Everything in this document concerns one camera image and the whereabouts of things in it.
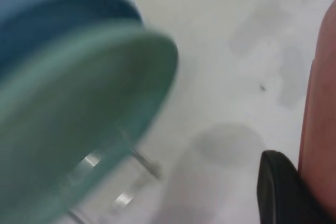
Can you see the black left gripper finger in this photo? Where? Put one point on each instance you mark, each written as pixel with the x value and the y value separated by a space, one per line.
pixel 281 197

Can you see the pink plate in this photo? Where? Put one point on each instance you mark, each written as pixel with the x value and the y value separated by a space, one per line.
pixel 323 103

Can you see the green plate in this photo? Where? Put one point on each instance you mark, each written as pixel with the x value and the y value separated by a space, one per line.
pixel 78 103

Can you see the blue plate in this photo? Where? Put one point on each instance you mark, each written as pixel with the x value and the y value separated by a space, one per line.
pixel 65 19

